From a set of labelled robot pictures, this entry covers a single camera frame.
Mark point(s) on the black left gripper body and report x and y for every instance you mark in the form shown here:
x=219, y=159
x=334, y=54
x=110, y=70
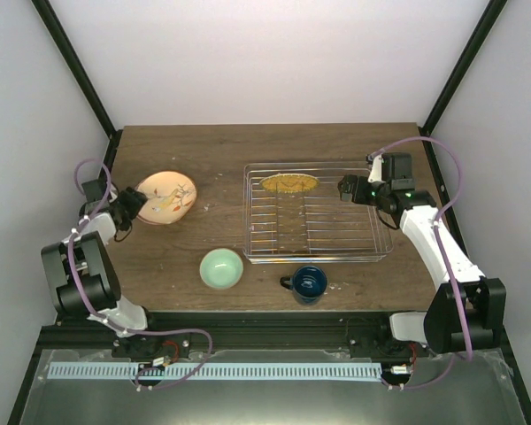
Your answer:
x=127, y=212

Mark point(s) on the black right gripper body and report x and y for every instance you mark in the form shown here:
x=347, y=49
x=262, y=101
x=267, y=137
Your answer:
x=359, y=197

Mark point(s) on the pink plate with bird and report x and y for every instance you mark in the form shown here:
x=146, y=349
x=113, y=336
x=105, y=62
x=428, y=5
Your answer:
x=170, y=195

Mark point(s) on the woven bamboo-pattern plate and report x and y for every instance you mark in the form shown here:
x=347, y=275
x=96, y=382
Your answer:
x=289, y=183

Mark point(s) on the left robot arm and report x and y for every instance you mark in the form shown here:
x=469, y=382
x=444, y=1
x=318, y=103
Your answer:
x=81, y=277

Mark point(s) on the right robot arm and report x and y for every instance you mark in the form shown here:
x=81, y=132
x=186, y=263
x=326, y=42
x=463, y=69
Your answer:
x=467, y=311

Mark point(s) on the dark blue mug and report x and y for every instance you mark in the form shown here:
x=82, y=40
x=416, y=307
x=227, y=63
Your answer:
x=307, y=284

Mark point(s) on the mint green bowl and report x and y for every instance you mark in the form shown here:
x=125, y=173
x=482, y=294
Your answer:
x=221, y=269

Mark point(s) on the light blue slotted strip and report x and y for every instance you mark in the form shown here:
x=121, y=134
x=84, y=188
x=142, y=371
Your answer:
x=349, y=372

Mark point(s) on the metal front panel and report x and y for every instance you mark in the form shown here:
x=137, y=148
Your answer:
x=442, y=390

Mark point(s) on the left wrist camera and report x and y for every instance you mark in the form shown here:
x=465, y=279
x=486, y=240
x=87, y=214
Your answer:
x=94, y=191

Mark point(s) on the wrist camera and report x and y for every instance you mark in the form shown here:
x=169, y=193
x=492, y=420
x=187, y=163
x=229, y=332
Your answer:
x=394, y=169
x=94, y=191

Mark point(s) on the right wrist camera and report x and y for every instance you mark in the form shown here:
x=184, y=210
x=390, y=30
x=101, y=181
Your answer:
x=394, y=169

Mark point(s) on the chrome wire dish rack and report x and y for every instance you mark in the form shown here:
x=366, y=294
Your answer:
x=312, y=226

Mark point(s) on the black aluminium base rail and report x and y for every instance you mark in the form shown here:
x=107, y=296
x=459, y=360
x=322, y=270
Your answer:
x=360, y=334

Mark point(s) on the left black frame post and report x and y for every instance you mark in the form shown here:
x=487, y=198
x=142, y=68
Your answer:
x=63, y=43

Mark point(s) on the black frame post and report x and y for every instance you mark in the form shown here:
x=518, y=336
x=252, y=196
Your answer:
x=478, y=37
x=63, y=43

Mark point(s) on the right black frame post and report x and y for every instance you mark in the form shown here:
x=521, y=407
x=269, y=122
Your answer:
x=478, y=37

